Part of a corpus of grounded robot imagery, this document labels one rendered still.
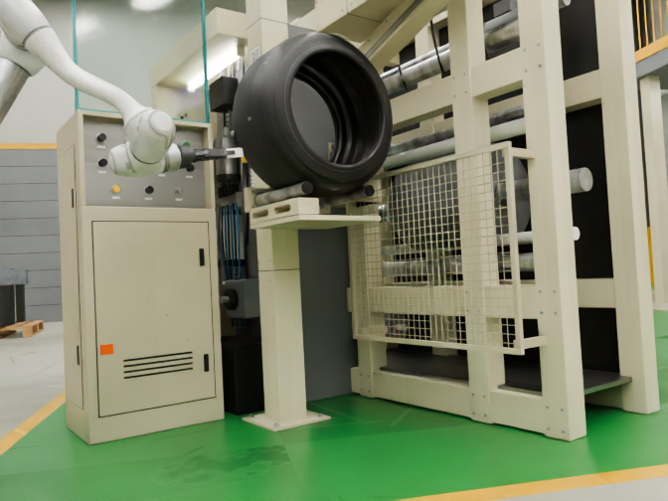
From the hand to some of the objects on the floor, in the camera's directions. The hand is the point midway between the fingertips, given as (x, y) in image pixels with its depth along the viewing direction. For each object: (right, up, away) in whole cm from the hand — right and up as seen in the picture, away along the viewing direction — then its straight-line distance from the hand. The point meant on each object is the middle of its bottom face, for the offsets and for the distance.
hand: (233, 153), depth 205 cm
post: (+15, -104, +43) cm, 113 cm away
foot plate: (+15, -103, +43) cm, 113 cm away
